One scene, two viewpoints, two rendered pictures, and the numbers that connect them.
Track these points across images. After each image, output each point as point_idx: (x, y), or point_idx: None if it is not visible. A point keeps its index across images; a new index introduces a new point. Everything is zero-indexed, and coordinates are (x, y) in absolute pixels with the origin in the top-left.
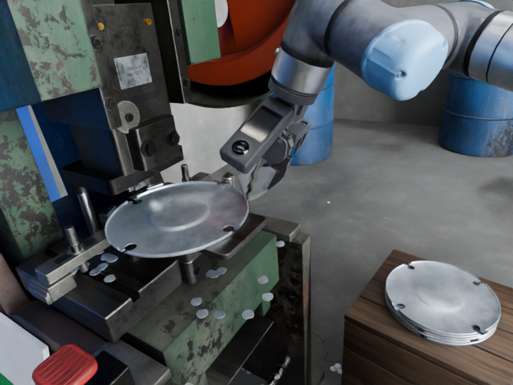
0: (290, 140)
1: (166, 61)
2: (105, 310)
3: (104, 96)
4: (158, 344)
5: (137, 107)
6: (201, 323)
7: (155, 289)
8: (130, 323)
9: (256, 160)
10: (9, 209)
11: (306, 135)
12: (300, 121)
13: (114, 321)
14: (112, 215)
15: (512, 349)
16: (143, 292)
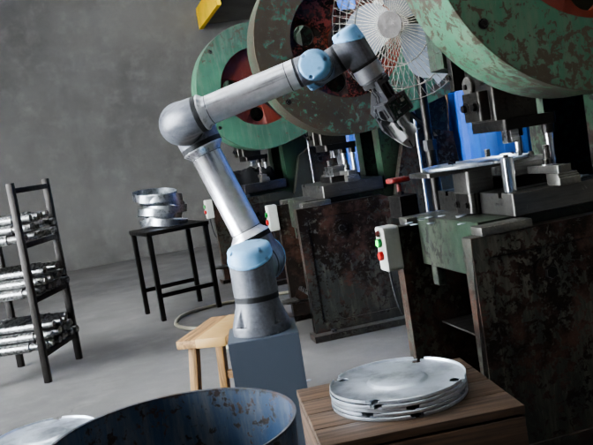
0: (375, 109)
1: None
2: (443, 190)
3: (448, 73)
4: (423, 214)
5: (476, 82)
6: (431, 225)
7: (454, 199)
8: (445, 207)
9: (373, 113)
10: (532, 138)
11: (387, 112)
12: (386, 101)
13: (439, 196)
14: (502, 156)
15: (309, 405)
16: (449, 194)
